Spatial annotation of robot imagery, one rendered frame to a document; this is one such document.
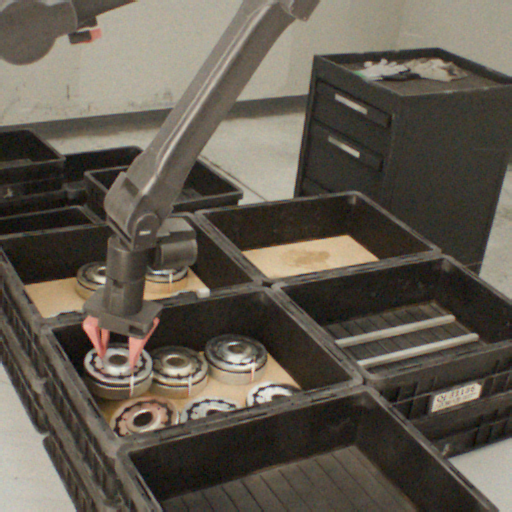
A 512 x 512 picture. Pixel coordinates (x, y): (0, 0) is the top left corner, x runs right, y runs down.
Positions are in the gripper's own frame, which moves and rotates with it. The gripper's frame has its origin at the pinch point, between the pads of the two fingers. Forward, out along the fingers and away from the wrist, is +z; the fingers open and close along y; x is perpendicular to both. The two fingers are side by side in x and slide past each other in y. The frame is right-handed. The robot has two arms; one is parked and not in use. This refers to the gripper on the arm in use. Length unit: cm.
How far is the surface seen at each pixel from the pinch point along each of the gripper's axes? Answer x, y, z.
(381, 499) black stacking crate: 6.1, -42.7, 6.2
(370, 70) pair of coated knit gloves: -193, -7, 0
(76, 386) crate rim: 12.6, 0.9, -2.6
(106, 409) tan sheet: 3.5, -0.2, 7.3
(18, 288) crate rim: -6.9, 20.6, -2.2
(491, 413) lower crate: -29, -58, 11
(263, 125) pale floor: -365, 65, 90
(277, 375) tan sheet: -16.3, -21.7, 6.5
